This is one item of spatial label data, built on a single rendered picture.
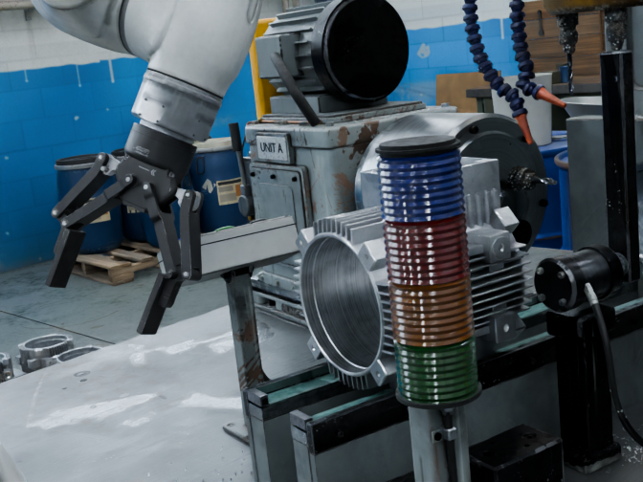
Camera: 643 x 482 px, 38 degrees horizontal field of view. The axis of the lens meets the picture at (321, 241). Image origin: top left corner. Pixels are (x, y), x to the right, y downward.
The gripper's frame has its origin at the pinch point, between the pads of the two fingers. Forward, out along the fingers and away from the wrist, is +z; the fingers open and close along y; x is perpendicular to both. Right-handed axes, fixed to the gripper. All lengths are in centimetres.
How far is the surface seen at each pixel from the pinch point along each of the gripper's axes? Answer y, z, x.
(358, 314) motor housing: 23.8, -8.6, 15.1
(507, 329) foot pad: 40.9, -14.1, 13.4
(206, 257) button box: 3.9, -7.7, 11.9
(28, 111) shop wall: -390, 8, 416
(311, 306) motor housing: 19.7, -7.8, 10.6
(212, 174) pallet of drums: -248, 1, 437
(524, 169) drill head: 28, -34, 50
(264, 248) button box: 7.7, -11.0, 18.3
